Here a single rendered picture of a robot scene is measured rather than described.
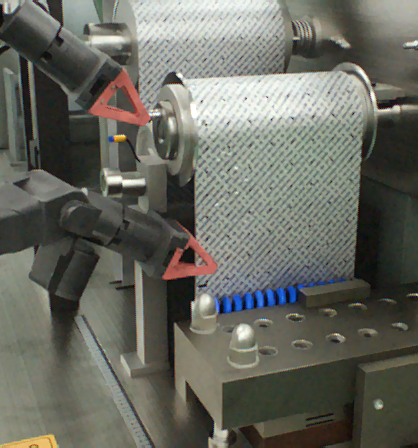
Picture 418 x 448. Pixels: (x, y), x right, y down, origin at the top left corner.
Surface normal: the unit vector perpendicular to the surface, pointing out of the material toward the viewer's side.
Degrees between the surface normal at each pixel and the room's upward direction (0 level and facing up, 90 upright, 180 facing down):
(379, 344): 0
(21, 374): 0
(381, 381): 90
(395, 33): 90
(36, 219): 98
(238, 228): 90
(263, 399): 90
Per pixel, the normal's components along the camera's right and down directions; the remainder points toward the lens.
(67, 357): 0.00, -0.95
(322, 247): 0.36, 0.30
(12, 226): 0.58, 0.40
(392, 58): -0.93, 0.11
